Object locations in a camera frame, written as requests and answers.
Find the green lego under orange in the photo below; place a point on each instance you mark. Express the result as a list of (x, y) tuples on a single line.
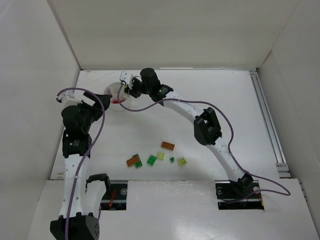
[(139, 163)]

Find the green lego brick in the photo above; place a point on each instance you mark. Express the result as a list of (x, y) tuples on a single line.
[(151, 160)]

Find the pale yellow lego brick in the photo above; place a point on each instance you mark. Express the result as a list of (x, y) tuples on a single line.
[(161, 156)]

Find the orange lego brick left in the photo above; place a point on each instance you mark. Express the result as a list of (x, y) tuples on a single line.
[(132, 161)]

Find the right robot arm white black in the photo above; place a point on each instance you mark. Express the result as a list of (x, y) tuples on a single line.
[(206, 127)]

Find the white round divided container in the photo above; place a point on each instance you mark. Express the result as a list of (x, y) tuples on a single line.
[(124, 98)]

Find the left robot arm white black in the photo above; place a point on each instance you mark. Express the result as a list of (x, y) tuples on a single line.
[(79, 215)]

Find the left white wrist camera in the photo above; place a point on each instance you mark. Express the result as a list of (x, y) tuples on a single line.
[(67, 98)]

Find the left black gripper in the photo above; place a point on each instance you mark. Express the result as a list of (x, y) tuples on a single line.
[(99, 102)]

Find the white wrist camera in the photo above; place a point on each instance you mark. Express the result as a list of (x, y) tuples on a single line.
[(67, 98), (126, 78)]

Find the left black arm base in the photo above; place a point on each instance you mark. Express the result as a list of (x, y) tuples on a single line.
[(116, 198)]

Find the orange lego brick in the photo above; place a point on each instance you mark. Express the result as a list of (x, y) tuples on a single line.
[(132, 161), (167, 146)]

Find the orange lego brick right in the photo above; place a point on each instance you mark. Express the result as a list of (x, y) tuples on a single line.
[(167, 146)]

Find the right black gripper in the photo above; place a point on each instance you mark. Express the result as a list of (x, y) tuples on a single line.
[(133, 90)]

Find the aluminium rail right edge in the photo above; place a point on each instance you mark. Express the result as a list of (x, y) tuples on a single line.
[(280, 160)]

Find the lime transparent lego brick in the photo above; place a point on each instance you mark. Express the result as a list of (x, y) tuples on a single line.
[(182, 161)]

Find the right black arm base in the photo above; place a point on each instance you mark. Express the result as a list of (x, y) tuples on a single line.
[(229, 199)]

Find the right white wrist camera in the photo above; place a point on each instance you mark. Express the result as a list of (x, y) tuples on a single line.
[(126, 78)]

